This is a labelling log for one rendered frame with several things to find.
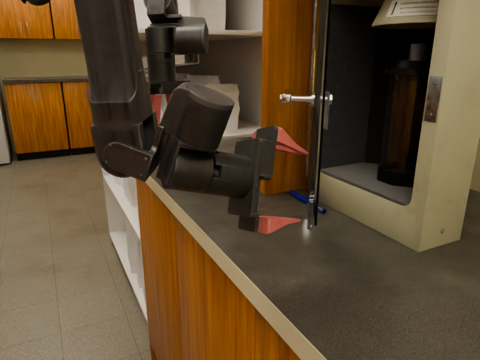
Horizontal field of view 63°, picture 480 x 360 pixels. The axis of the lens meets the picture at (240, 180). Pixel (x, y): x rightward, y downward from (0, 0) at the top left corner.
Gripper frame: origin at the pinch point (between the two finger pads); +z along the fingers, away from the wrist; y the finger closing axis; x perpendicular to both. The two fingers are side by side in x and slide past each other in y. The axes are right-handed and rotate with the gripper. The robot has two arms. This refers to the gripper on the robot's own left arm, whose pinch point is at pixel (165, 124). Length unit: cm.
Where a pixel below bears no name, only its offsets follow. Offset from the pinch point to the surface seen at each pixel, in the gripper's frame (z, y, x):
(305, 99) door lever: -5.8, 5.0, -34.8
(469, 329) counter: 22, 6, -61
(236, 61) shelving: -19, 99, 93
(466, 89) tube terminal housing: -7, 25, -51
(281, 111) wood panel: -1.7, 23.7, -11.7
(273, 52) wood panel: -14.7, 21.2, -12.0
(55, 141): 59, 101, 453
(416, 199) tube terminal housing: 11, 21, -46
